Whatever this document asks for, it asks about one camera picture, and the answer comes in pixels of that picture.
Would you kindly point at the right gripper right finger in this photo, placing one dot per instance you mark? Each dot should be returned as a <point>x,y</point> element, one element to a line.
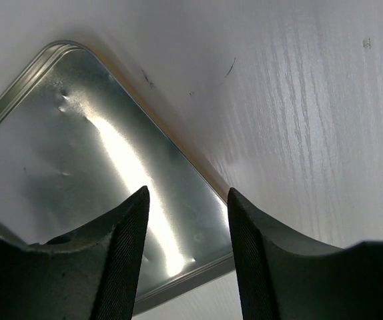
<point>284,274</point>

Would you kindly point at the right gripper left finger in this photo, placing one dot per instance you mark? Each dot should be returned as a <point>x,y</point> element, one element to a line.
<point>88,273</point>

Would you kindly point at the silver tin lid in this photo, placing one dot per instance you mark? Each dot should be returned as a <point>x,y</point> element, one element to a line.
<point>75,142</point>

